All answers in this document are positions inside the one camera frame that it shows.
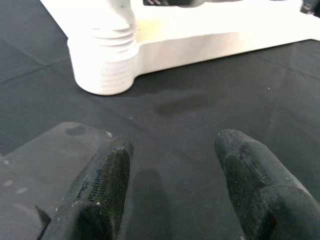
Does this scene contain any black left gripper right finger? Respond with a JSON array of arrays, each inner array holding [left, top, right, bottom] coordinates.
[[214, 128, 320, 240]]

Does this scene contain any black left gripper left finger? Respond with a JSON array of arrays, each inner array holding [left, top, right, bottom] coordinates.
[[39, 138, 135, 240]]

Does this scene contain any white plastic table leg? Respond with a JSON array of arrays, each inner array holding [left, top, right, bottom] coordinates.
[[89, 0, 138, 60]]

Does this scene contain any white plastic children table top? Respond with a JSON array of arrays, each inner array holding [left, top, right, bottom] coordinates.
[[39, 0, 320, 96]]

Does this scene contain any black tablecloth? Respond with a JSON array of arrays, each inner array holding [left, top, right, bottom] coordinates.
[[0, 0, 320, 240]]

